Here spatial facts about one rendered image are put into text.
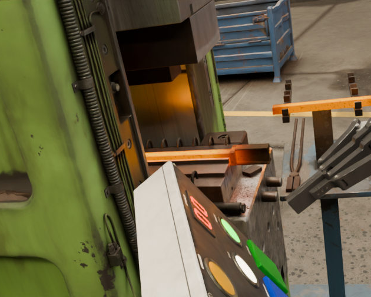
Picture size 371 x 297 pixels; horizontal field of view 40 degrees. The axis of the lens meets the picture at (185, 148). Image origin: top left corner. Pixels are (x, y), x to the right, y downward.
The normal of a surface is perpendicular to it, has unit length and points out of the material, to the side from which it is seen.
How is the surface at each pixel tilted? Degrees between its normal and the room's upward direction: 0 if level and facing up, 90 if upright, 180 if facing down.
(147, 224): 30
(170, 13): 90
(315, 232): 0
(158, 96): 90
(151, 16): 90
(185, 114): 90
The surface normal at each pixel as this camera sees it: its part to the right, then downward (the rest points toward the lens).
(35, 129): -0.29, 0.42
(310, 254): -0.18, -0.90
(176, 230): -0.65, -0.67
